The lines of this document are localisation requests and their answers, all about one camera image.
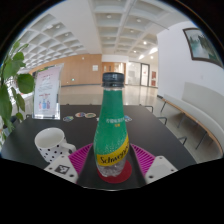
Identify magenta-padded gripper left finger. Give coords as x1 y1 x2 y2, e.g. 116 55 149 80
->
43 143 96 188

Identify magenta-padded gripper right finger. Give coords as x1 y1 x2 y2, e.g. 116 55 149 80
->
130 142 180 186

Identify green plastic drink bottle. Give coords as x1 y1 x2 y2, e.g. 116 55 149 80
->
92 72 130 178

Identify white black-dotted mug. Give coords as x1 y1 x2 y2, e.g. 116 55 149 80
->
34 127 78 164

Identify black metal chair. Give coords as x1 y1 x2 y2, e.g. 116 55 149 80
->
142 103 155 114
177 135 189 147
156 115 169 127

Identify clear acrylic sign stand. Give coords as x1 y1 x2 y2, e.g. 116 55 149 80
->
31 62 65 121

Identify green leafy potted plant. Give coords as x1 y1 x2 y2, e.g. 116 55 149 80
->
0 39 36 142

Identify glass entrance door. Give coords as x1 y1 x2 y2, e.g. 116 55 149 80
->
126 61 151 88

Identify dark-framed landscape picture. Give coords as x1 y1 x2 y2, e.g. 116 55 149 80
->
182 27 224 70

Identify recessed ceiling lights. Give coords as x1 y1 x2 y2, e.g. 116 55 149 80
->
45 12 159 62

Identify long white wall bench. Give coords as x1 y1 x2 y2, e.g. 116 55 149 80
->
161 81 224 157

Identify red wall poster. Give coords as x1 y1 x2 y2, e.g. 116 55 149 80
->
151 70 158 88

